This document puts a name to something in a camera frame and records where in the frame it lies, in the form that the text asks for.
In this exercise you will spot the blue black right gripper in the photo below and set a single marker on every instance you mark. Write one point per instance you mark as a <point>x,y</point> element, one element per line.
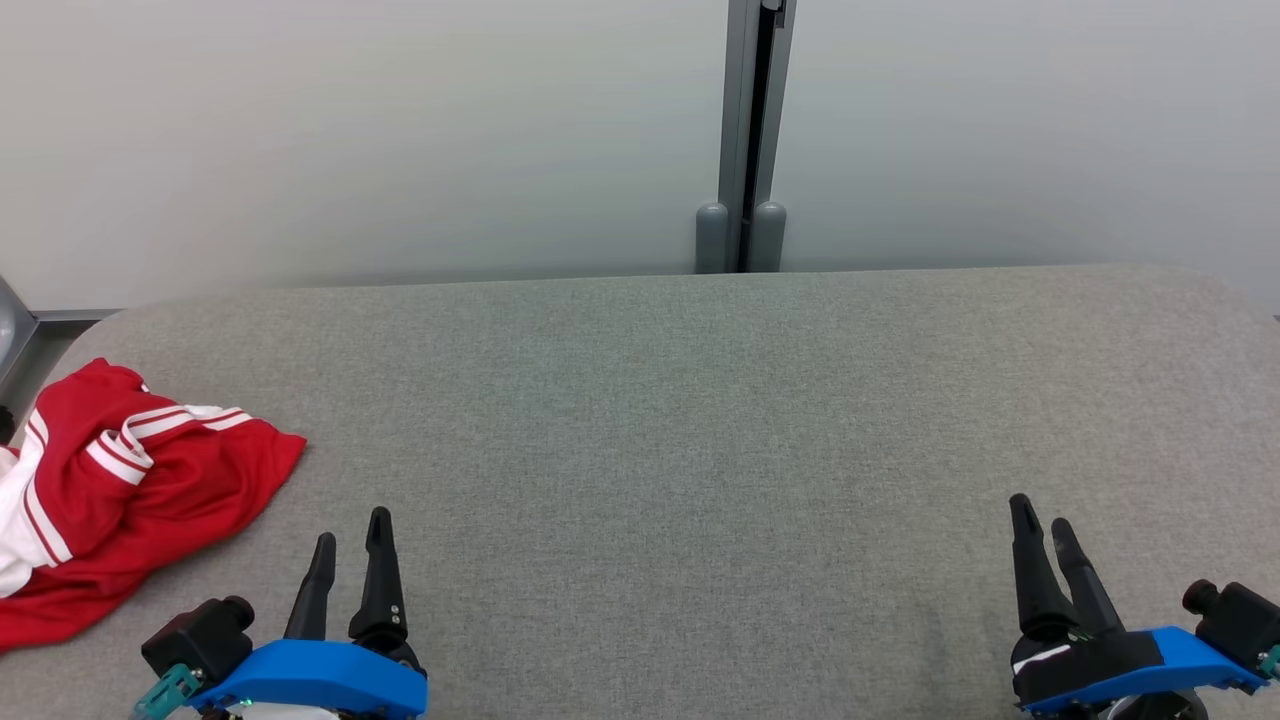
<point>1110,665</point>

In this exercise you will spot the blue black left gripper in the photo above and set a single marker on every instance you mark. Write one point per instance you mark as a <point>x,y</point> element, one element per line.
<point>320,675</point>

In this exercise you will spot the red white striped jersey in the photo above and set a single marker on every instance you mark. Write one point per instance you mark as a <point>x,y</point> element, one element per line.
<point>150,480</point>

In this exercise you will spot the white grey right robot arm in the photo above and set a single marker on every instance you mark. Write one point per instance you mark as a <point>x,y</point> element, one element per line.
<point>1150,708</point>

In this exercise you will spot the black round knob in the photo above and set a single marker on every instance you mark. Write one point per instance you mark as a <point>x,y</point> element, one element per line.
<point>5,425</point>

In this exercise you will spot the grey baseboard strip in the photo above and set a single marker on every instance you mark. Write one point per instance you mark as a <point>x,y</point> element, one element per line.
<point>80,315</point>

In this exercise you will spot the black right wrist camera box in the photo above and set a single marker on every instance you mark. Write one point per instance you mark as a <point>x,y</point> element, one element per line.
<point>1240,620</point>

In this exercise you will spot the grey metal frame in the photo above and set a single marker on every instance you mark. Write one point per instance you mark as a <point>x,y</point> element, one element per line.
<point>12,335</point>

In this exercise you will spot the grey cylinder post foot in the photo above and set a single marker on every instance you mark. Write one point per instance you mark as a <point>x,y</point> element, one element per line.
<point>768,238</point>
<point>712,240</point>

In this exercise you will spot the grey metal partition post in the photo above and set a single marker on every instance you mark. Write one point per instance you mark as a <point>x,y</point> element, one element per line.
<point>750,100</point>

